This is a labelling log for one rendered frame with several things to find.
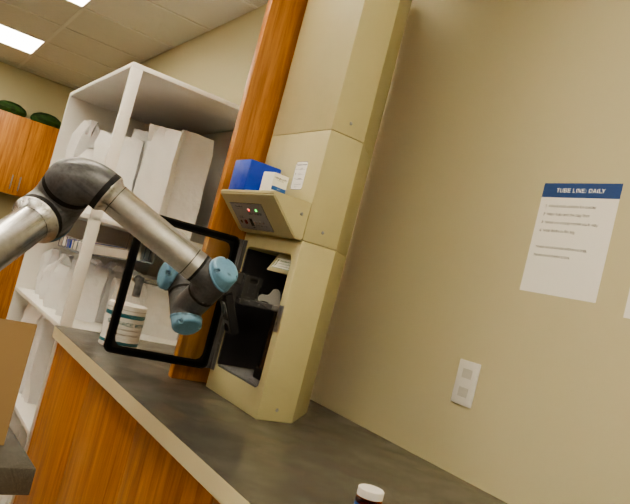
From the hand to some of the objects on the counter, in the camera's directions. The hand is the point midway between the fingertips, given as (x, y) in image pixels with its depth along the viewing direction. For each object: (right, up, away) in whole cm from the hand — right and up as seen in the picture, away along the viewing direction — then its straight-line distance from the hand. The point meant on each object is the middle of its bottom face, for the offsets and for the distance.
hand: (276, 308), depth 184 cm
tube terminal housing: (-3, -28, +2) cm, 28 cm away
